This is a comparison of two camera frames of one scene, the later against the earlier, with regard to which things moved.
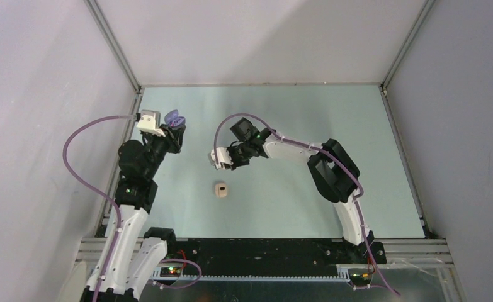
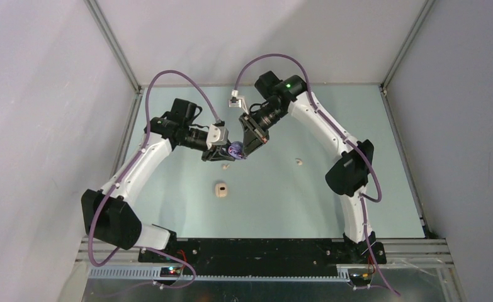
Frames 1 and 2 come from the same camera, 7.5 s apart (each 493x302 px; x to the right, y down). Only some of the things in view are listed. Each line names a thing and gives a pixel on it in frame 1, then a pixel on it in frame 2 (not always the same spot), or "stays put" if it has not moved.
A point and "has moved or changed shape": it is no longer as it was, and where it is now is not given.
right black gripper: (236, 164) → (254, 136)
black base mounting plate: (273, 257) stays put
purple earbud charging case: (172, 118) has moved or changed shape
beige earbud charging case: (221, 189) stays put
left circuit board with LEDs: (170, 271) stays put
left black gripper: (173, 138) → (216, 153)
